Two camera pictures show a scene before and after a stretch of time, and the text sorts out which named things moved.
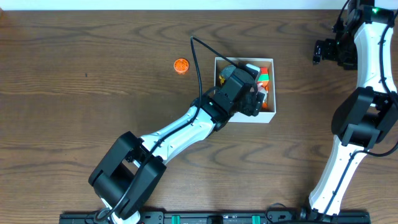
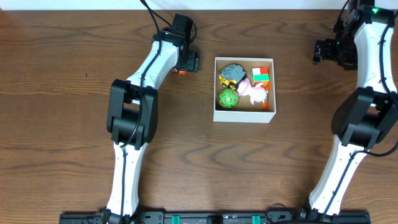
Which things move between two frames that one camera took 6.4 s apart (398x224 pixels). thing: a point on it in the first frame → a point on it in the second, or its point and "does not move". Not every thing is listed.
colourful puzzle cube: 263,76 does not move
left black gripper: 253,106 → 191,62
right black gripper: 329,45 does not move
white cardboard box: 265,116 does not move
